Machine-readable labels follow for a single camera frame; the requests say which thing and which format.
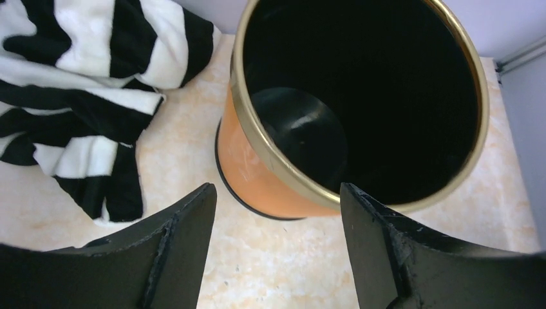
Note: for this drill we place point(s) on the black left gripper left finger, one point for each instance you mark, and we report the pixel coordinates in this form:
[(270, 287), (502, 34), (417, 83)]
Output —
[(157, 262)]

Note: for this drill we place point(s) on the aluminium side rail right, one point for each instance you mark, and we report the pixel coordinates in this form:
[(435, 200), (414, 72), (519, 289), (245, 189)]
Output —
[(520, 57)]

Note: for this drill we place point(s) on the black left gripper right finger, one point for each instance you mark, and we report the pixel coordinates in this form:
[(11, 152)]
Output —
[(398, 262)]

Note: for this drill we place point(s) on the orange trash bin gold rim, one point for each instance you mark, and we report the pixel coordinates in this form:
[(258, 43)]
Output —
[(387, 95)]

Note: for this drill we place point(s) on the black white striped cloth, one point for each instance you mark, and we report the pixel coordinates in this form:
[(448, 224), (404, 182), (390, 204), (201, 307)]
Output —
[(82, 80)]

